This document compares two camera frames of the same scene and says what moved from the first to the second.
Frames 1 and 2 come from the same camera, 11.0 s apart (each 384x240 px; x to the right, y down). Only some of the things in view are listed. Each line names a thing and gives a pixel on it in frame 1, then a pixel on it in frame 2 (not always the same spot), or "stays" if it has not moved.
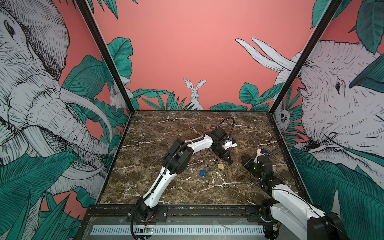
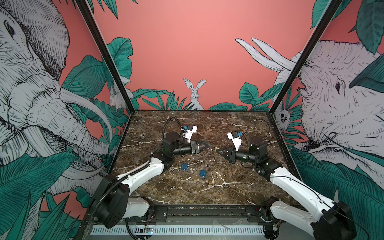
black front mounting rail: x=128 y=214 stays
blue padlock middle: x=203 y=173 stays
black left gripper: x=225 y=155 to x=207 y=145
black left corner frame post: x=86 y=12 stays
